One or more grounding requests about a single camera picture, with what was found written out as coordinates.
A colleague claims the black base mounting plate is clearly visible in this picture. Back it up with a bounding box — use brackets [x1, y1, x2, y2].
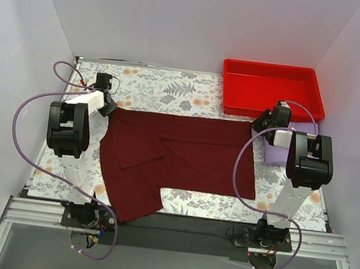
[61, 203, 293, 262]

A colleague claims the dark red t shirt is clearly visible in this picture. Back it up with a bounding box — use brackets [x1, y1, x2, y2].
[100, 108, 256, 222]

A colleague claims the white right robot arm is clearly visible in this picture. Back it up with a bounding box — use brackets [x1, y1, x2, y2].
[251, 101, 334, 249]

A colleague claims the aluminium frame rail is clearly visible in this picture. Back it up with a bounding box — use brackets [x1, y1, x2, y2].
[0, 197, 349, 269]

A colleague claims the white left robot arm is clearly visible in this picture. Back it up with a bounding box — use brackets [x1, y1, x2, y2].
[46, 72, 117, 228]

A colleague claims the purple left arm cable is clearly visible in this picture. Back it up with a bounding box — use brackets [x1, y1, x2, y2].
[0, 56, 139, 262]

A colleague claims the red plastic bin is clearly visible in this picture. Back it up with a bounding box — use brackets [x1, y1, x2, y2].
[222, 59, 325, 122]

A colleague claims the folded purple t shirt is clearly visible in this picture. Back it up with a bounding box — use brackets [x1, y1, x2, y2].
[263, 122, 319, 167]

